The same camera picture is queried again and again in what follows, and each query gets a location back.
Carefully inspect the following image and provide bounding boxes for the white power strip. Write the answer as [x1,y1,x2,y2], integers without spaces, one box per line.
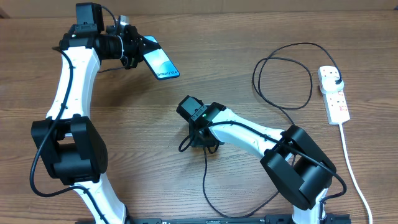
[317,66,350,125]

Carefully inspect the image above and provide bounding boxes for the white charger plug adapter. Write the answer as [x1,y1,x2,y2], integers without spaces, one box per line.
[320,77,345,94]

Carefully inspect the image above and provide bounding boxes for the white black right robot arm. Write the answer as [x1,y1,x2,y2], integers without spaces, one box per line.
[176,96,336,223]

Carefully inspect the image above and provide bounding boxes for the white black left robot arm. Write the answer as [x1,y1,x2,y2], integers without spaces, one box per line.
[31,2,160,223]

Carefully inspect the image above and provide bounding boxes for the white power strip cord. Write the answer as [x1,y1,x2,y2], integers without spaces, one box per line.
[338,123,374,224]

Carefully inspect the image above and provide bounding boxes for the black charger cable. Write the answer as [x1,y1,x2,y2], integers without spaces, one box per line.
[202,42,343,219]

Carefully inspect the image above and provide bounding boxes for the Galaxy smartphone blue screen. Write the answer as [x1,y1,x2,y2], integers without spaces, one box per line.
[144,48,180,80]

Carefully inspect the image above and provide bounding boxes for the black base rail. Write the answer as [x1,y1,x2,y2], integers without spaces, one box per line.
[75,213,352,224]

